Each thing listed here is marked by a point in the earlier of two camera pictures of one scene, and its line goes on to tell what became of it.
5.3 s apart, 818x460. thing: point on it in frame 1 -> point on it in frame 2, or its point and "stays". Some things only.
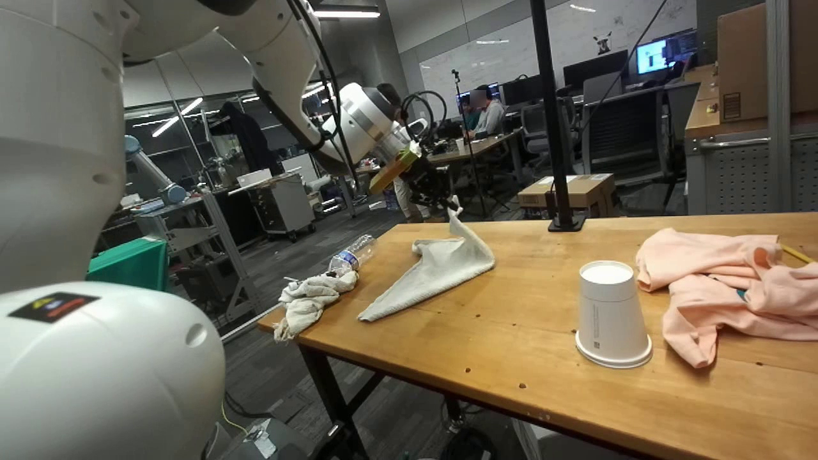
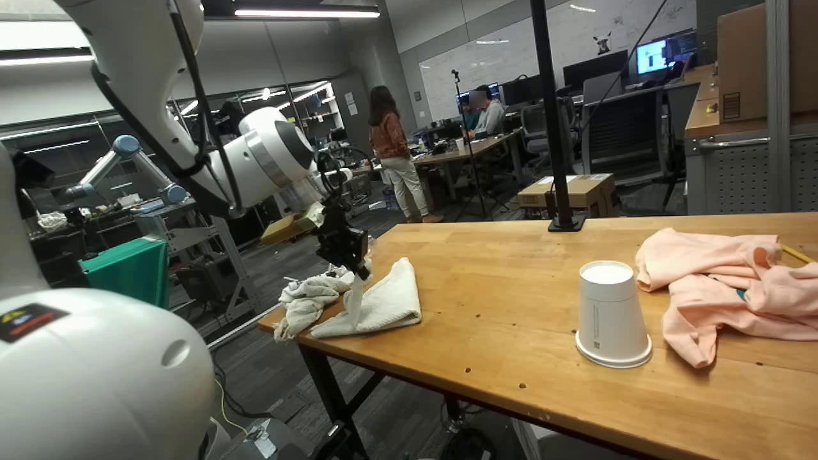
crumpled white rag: [306, 298] stays
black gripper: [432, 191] -> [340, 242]
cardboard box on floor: [584, 191] stays
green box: [140, 261] stays
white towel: [432, 266] -> [386, 302]
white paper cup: [608, 315] stays
